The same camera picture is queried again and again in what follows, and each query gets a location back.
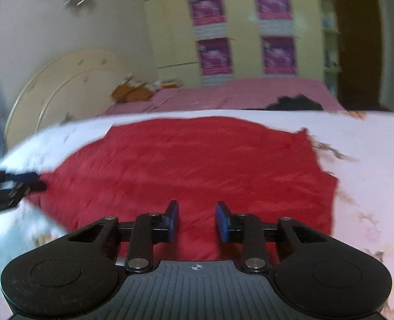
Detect purple wall poster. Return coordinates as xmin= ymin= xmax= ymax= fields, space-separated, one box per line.
xmin=261 ymin=35 xmax=298 ymax=75
xmin=196 ymin=38 xmax=235 ymax=84
xmin=187 ymin=0 xmax=226 ymax=39
xmin=252 ymin=0 xmax=293 ymax=29

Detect black cloth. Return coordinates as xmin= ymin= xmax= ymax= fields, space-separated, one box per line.
xmin=243 ymin=94 xmax=325 ymax=111

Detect brown wooden door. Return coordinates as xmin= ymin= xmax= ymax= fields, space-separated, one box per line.
xmin=329 ymin=0 xmax=385 ymax=111

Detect red down jacket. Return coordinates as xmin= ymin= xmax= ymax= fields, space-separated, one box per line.
xmin=24 ymin=116 xmax=338 ymax=265

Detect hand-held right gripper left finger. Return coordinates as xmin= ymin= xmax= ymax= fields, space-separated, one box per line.
xmin=67 ymin=201 xmax=180 ymax=274

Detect cream shelf unit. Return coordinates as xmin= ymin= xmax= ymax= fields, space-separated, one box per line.
xmin=316 ymin=0 xmax=343 ymax=94

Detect cream round headboard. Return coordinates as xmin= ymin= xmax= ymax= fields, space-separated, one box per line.
xmin=4 ymin=47 xmax=135 ymax=151

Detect cream wardrobe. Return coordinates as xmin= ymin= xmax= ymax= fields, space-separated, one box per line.
xmin=136 ymin=0 xmax=338 ymax=89

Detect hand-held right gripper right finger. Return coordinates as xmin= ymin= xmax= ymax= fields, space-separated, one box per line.
xmin=216 ymin=201 xmax=329 ymax=274

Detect white patterned cloth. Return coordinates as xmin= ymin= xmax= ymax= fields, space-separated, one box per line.
xmin=150 ymin=79 xmax=181 ymax=90

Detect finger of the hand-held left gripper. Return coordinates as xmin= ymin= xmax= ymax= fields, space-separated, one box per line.
xmin=4 ymin=172 xmax=40 ymax=183
xmin=15 ymin=180 xmax=47 ymax=194

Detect pink bed sheet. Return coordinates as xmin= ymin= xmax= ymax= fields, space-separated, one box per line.
xmin=99 ymin=77 xmax=347 ymax=117

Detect white floral bed sheet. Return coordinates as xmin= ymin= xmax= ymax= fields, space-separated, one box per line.
xmin=0 ymin=108 xmax=394 ymax=320

